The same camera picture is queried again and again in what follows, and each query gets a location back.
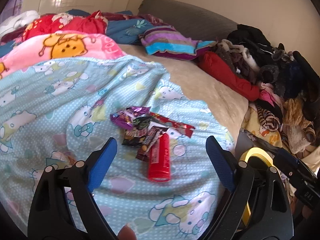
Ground purple snack wrapper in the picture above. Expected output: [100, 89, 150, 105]
[110, 106, 151, 130]

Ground red plastic wrapper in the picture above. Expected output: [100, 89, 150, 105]
[149, 112, 195, 138]

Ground dark green snack packet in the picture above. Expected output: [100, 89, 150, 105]
[122, 116, 168, 161]

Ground red cylindrical package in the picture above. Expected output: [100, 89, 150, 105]
[148, 133, 171, 182]

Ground yellow rimmed black trash bin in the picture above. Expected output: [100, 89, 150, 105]
[240, 147, 273, 226]

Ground person right hand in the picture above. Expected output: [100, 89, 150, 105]
[297, 204, 313, 219]

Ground person left hand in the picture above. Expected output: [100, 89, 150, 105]
[117, 224, 137, 240]

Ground yellow cartoon blanket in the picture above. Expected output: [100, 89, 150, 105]
[241, 102, 290, 151]

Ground beige bed sheet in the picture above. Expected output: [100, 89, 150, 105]
[120, 44, 248, 142]

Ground light blue Hello Kitty blanket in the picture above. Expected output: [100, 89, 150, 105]
[1, 55, 233, 239]

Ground red cushion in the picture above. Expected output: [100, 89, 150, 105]
[197, 51, 260, 101]

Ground pile of dark clothes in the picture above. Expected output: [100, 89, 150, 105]
[215, 24, 319, 122]

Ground pink cartoon bear blanket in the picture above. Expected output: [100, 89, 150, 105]
[1, 31, 126, 79]

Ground blue leaf pattern quilt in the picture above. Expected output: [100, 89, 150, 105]
[66, 8, 156, 46]

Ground purple blue striped pillow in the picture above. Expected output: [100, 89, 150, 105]
[139, 25, 217, 61]

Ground red floral quilt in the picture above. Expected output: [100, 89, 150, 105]
[22, 11, 108, 41]

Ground grey bed headboard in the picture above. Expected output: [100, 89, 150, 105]
[138, 0, 238, 41]

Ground white clothing heap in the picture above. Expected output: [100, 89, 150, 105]
[0, 10, 40, 38]

